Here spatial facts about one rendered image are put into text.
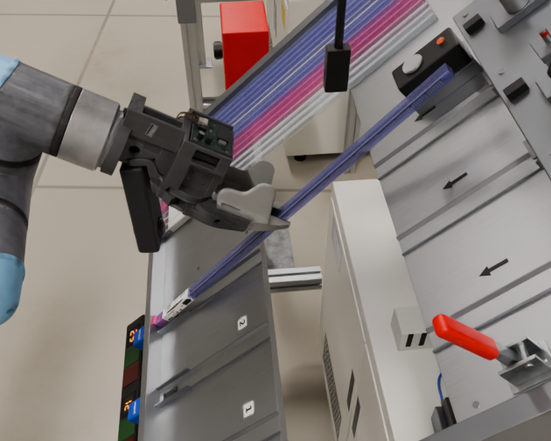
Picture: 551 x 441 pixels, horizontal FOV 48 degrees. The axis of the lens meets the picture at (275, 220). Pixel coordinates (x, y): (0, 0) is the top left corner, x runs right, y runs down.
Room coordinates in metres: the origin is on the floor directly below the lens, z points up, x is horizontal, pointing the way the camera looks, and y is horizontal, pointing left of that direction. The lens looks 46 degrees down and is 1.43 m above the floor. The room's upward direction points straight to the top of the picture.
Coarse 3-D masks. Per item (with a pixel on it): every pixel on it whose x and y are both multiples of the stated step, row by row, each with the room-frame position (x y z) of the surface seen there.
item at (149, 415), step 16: (160, 256) 0.61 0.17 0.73; (160, 272) 0.58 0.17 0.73; (160, 288) 0.56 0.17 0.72; (160, 304) 0.53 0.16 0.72; (144, 336) 0.47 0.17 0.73; (160, 336) 0.48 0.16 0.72; (144, 352) 0.45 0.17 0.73; (160, 352) 0.45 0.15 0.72; (144, 368) 0.42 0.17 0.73; (160, 368) 0.43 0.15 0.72; (144, 384) 0.40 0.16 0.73; (160, 384) 0.40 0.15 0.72; (144, 400) 0.38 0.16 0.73; (144, 416) 0.35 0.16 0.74; (144, 432) 0.33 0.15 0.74
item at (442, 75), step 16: (432, 80) 0.50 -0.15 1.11; (448, 80) 0.49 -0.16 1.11; (416, 96) 0.50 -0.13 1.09; (400, 112) 0.49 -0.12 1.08; (384, 128) 0.49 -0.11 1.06; (352, 144) 0.51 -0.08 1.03; (368, 144) 0.49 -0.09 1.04; (336, 160) 0.50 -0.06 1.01; (352, 160) 0.49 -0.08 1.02; (320, 176) 0.50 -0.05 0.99; (336, 176) 0.49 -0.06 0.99; (304, 192) 0.50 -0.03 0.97; (288, 208) 0.49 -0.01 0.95; (256, 240) 0.49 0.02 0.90; (224, 256) 0.50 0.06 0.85; (240, 256) 0.49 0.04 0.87; (208, 272) 0.50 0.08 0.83; (224, 272) 0.49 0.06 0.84; (192, 288) 0.50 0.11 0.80; (160, 320) 0.49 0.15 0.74
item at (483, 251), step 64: (448, 0) 0.71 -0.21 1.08; (384, 64) 0.68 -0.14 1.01; (448, 128) 0.52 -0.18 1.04; (512, 128) 0.47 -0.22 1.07; (384, 192) 0.49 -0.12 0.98; (448, 192) 0.44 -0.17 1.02; (512, 192) 0.40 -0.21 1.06; (448, 256) 0.37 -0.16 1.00; (512, 256) 0.34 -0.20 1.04; (512, 320) 0.29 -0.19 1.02; (448, 384) 0.26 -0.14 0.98
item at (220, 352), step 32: (192, 224) 0.65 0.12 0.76; (192, 256) 0.58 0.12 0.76; (256, 256) 0.51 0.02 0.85; (224, 288) 0.49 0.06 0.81; (256, 288) 0.46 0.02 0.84; (192, 320) 0.47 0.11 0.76; (224, 320) 0.44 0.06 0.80; (256, 320) 0.42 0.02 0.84; (192, 352) 0.43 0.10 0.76; (224, 352) 0.40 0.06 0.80; (256, 352) 0.38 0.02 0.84; (192, 384) 0.38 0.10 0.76; (224, 384) 0.36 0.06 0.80; (256, 384) 0.34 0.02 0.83; (160, 416) 0.36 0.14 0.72; (192, 416) 0.34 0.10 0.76; (224, 416) 0.32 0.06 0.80; (256, 416) 0.31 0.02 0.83
